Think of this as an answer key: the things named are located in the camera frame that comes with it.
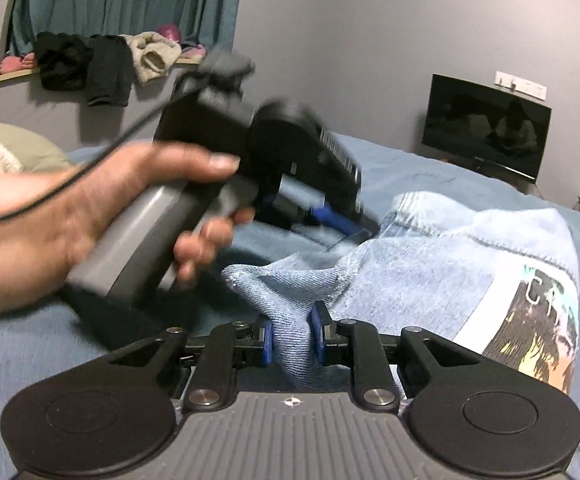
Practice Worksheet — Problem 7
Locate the olive green pillow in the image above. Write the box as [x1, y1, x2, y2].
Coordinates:
[0, 122, 73, 172]

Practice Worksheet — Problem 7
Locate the person's left hand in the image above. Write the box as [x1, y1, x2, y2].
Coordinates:
[0, 142, 254, 314]

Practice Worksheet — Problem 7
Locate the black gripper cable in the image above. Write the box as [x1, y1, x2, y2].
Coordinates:
[0, 66, 207, 229]

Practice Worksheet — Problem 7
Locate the blue fleece bed blanket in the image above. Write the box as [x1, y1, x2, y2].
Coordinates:
[0, 129, 580, 480]

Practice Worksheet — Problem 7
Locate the beige garment on sill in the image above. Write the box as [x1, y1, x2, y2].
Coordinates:
[122, 32, 182, 86]

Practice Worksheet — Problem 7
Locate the black garment on sill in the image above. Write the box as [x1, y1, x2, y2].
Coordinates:
[34, 32, 94, 91]
[85, 35, 134, 107]

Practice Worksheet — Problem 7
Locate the light blue denim jacket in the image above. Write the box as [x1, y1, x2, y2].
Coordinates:
[223, 192, 580, 391]

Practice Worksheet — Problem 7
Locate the white wall socket strip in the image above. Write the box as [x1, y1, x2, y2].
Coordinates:
[494, 70, 547, 101]

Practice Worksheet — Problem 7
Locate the black television screen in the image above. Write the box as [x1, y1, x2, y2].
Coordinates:
[421, 74, 552, 182]

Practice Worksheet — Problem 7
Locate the wooden window sill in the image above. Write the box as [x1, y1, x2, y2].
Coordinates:
[0, 55, 202, 84]

